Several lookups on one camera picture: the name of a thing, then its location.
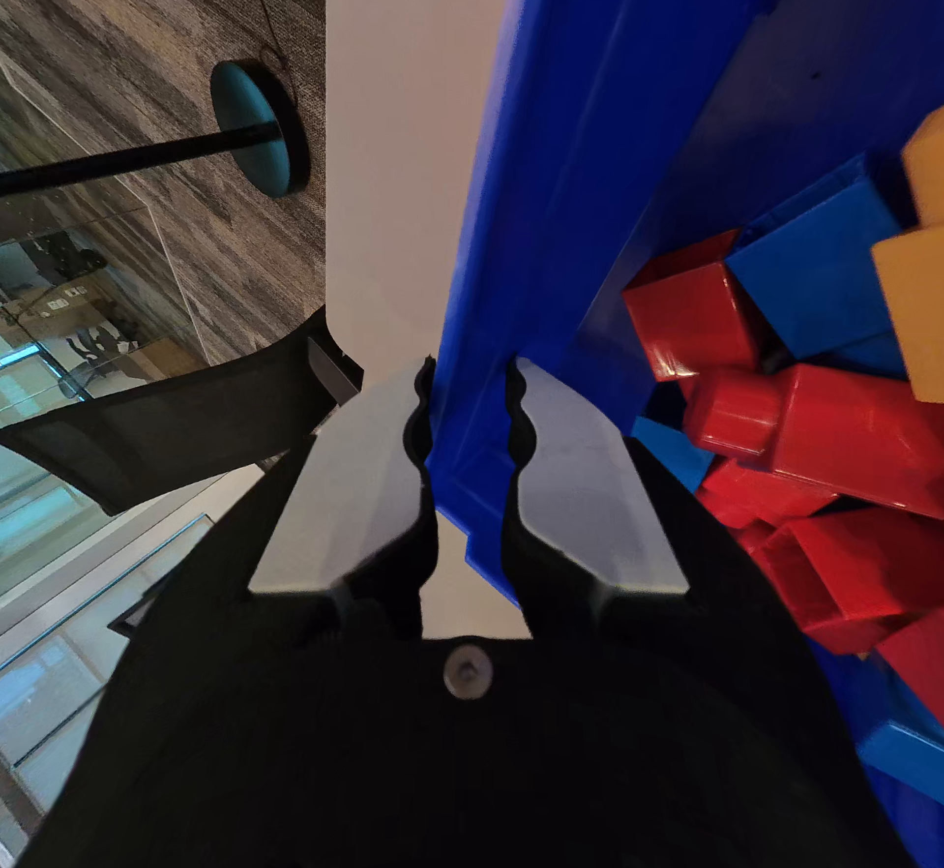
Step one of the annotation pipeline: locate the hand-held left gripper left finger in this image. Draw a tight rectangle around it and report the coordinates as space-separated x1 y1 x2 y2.
249 355 441 640

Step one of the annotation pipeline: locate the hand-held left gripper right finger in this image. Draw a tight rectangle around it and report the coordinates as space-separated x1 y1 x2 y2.
503 356 692 640

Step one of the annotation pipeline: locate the pile of mixed toy blocks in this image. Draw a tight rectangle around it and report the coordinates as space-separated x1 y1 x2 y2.
623 107 944 806

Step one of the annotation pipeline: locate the blue tagged plastic bin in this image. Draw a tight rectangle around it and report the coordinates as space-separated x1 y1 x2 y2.
426 0 944 868

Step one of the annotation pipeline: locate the black floor lamp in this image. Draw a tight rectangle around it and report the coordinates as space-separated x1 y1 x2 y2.
0 60 311 199

